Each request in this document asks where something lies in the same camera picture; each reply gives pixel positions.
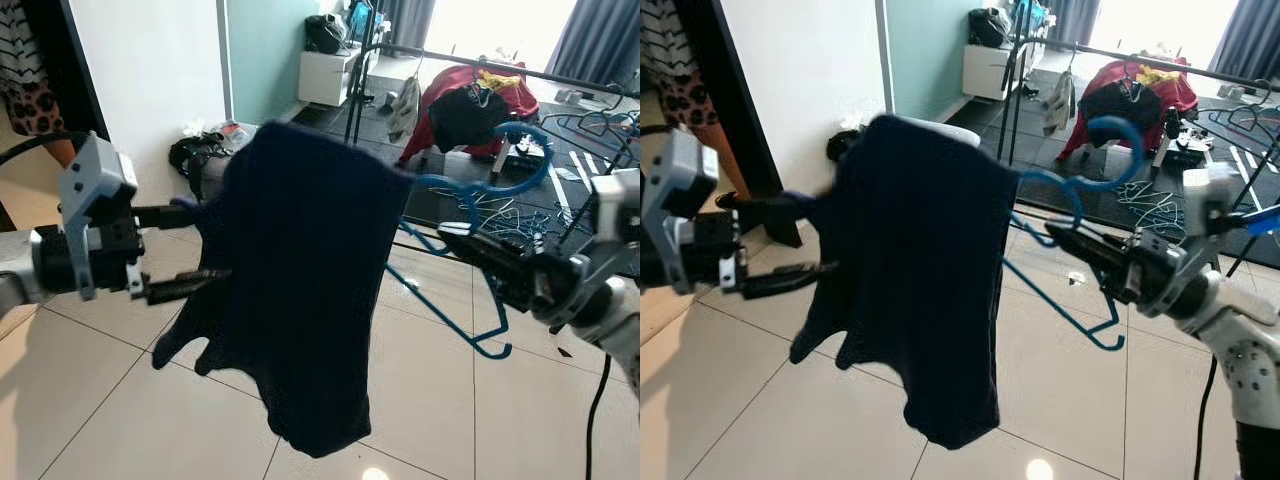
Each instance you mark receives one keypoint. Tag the black bag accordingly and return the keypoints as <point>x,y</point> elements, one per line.
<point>990,30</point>
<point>327,36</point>

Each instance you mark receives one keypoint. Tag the grey garment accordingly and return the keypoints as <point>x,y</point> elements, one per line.
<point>1062,100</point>
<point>408,110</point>

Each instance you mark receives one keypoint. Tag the red cloth cover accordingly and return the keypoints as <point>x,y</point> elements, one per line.
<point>525,100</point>
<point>1180,95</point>

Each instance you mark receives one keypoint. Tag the blue tape tag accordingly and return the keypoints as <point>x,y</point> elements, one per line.
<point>1265,220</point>

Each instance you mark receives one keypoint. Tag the yellow cloth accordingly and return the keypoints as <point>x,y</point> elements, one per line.
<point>1160,75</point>
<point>500,80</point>

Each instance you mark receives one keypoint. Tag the white cabinet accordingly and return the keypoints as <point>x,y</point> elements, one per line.
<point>988,75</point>
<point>325,80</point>

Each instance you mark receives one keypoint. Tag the grey curtain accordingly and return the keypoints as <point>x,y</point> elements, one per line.
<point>405,20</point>
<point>600,40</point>
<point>1250,35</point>
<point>1072,18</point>

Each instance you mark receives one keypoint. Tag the navy mesh garment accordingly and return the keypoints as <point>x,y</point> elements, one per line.
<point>300,280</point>
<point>920,280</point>

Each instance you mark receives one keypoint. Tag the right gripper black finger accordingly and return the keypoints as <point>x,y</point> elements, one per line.
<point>1125,285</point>
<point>515,290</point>
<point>490,248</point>
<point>1105,245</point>

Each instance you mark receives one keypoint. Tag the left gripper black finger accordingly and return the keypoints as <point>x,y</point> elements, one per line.
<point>165,214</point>
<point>760,203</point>
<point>790,280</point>
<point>185,285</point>

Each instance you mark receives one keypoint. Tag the black floor device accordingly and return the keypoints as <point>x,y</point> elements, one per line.
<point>530,162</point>
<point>1185,150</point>

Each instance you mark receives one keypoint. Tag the blue hanger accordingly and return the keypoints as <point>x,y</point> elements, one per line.
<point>547,155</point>
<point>445,179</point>
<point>1050,174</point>
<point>1141,150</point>

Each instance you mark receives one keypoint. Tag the black metal clothes rack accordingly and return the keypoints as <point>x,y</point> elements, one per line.
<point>440,57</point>
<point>1100,52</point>

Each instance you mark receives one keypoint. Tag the black shorts white lettered band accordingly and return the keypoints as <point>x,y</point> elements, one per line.
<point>1120,105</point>
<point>468,120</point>

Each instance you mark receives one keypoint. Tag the person in striped shirt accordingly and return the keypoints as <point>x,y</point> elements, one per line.
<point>30,100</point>
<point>690,90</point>

